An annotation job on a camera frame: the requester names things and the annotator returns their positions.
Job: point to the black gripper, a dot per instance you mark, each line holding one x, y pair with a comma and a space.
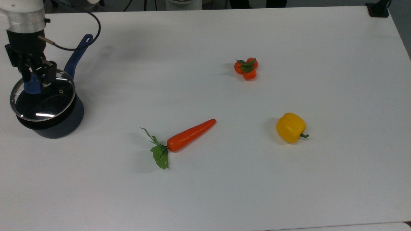
25, 48

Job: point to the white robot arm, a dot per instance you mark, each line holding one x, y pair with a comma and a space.
22, 14

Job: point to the dark blue saucepan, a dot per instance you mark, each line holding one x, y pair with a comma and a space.
57, 118

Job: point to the toy orange cluster with leaves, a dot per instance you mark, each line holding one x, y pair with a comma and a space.
246, 68

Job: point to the orange toy carrot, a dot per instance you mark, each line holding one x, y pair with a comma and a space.
184, 138

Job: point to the black stand base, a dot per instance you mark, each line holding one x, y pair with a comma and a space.
378, 9

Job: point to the yellow toy bell pepper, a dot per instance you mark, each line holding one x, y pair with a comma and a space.
290, 127

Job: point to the glass lid with blue knob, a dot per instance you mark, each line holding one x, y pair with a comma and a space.
43, 99

